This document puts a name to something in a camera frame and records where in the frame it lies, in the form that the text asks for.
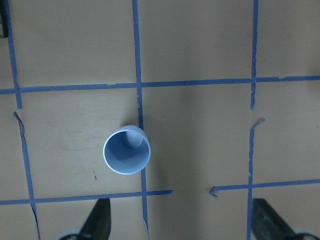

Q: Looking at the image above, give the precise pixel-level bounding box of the light blue plastic cup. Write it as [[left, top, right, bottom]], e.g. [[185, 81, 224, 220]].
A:
[[102, 125, 152, 175]]

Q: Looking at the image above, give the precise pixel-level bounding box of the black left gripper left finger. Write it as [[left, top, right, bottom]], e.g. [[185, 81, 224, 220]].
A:
[[79, 198, 111, 240]]

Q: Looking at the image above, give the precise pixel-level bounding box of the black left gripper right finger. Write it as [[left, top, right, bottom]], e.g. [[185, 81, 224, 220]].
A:
[[251, 198, 293, 240]]

